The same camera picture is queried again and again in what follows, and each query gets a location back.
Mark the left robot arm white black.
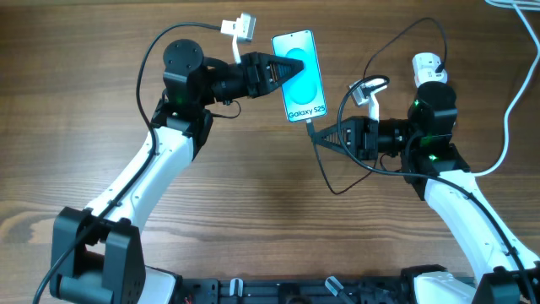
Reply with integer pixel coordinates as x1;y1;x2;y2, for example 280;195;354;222
39;39;305;303

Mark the white USB charger plug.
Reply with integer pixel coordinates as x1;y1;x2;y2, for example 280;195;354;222
412;52;448;88

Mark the black USB charging cable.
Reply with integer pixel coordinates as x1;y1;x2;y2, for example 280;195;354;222
305;16;449;196

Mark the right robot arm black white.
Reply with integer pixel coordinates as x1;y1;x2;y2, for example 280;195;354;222
308;81;539;303

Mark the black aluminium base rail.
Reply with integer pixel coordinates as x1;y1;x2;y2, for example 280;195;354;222
171;276;416;304

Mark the white power strip cord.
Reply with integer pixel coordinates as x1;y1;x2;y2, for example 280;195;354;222
470;0;540;177

